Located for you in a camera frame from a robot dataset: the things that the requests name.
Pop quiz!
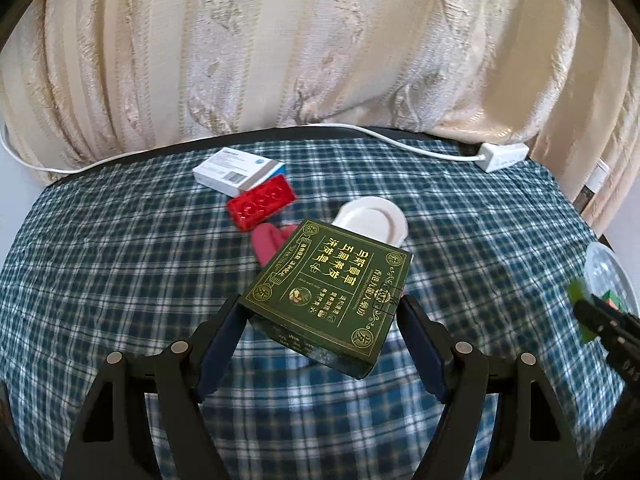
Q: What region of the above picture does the dark green printed box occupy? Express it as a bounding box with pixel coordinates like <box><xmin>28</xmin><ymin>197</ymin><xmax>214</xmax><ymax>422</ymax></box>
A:
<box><xmin>240</xmin><ymin>220</ymin><xmax>413</xmax><ymax>379</ymax></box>

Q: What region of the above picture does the white round lid stack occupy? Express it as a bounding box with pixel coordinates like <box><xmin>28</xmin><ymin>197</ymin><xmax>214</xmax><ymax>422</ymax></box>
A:
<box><xmin>332</xmin><ymin>196</ymin><xmax>409</xmax><ymax>247</ymax></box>

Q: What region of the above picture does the pink and green toy brick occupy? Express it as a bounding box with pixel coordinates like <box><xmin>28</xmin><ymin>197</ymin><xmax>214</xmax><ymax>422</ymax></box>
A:
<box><xmin>601</xmin><ymin>289</ymin><xmax>627</xmax><ymax>312</ymax></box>

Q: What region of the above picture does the clear plastic container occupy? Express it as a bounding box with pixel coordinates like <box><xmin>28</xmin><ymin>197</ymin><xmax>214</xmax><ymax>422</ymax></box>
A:
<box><xmin>584</xmin><ymin>242</ymin><xmax>639</xmax><ymax>315</ymax></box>

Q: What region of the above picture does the blue plaid bed sheet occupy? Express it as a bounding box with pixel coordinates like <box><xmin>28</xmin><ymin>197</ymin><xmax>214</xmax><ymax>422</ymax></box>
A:
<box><xmin>1</xmin><ymin>138</ymin><xmax>623</xmax><ymax>479</ymax></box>

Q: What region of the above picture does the white power strip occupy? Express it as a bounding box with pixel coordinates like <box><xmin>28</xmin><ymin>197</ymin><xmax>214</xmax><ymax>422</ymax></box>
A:
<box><xmin>475</xmin><ymin>143</ymin><xmax>529</xmax><ymax>172</ymax></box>

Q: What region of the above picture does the pink curled foam tube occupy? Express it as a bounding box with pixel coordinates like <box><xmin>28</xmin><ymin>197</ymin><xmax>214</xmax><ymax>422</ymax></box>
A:
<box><xmin>252</xmin><ymin>223</ymin><xmax>297</xmax><ymax>268</ymax></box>

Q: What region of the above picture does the red toy brick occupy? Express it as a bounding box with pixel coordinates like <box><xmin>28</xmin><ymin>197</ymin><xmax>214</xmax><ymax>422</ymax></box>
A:
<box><xmin>227</xmin><ymin>174</ymin><xmax>296</xmax><ymax>232</ymax></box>

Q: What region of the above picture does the white and blue medicine box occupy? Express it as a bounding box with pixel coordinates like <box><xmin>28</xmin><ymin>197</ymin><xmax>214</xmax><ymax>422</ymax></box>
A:
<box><xmin>192</xmin><ymin>148</ymin><xmax>286</xmax><ymax>198</ymax></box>

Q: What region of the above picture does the cream patterned curtain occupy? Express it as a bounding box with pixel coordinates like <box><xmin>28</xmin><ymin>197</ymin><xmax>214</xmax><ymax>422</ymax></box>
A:
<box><xmin>1</xmin><ymin>0</ymin><xmax>639</xmax><ymax>232</ymax></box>

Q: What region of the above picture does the white power cable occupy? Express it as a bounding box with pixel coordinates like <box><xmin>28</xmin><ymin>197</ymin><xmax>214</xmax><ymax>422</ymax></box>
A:
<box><xmin>0</xmin><ymin>122</ymin><xmax>486</xmax><ymax>176</ymax></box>

